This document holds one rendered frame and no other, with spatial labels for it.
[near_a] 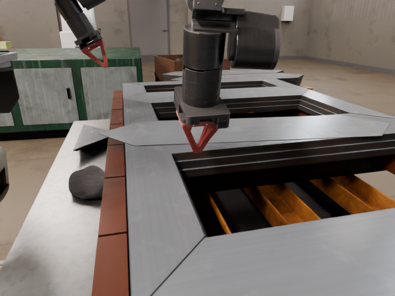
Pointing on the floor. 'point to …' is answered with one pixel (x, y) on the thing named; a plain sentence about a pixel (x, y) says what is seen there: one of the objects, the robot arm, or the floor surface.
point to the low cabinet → (65, 89)
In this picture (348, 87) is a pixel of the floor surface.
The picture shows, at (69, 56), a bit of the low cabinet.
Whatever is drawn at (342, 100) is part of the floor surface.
